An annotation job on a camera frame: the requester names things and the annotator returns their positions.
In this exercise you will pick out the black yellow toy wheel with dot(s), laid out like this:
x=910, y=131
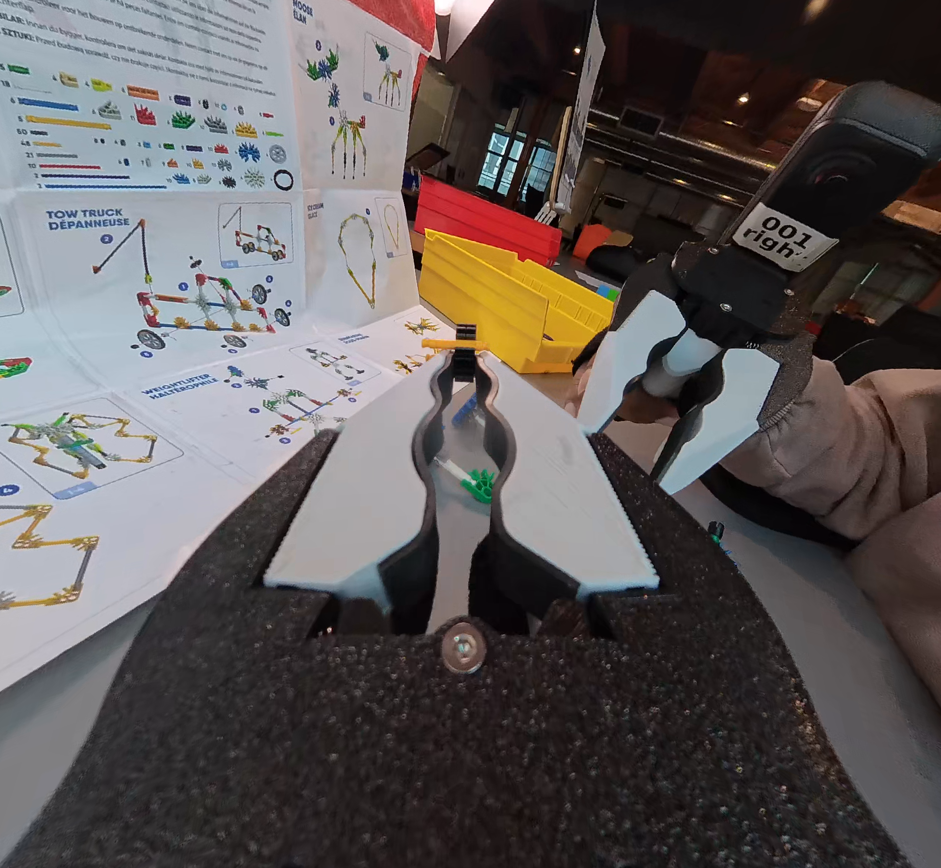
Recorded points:
x=463, y=332

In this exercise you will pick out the colourful rod connector toy model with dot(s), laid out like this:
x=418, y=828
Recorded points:
x=478, y=486

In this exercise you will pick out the white building instruction sheet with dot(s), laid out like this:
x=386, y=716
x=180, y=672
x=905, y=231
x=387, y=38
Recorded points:
x=147, y=222

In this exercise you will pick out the person's right hand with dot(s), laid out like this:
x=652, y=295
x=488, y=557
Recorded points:
x=632, y=410

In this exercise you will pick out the white standing board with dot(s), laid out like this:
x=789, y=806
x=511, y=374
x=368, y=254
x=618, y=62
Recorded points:
x=585, y=89

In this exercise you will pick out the person's beige printed hoodie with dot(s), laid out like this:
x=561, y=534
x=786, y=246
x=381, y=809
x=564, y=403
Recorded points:
x=912, y=589

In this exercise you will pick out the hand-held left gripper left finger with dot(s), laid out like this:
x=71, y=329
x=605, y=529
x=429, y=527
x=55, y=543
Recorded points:
x=353, y=516

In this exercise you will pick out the person's right forearm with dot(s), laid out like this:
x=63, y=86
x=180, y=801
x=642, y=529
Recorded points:
x=838, y=442

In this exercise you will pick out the orange chair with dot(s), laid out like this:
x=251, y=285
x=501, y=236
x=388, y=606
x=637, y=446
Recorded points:
x=593, y=239

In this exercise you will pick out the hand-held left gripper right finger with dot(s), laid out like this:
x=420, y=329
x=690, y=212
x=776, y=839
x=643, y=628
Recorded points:
x=574, y=516

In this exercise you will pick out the black bag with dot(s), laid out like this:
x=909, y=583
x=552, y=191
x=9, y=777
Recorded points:
x=618, y=266

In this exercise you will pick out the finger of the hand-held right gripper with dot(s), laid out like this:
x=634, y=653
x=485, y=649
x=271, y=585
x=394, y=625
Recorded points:
x=625, y=361
x=728, y=413

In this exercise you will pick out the red plastic bin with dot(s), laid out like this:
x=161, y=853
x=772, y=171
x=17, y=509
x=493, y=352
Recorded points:
x=485, y=222

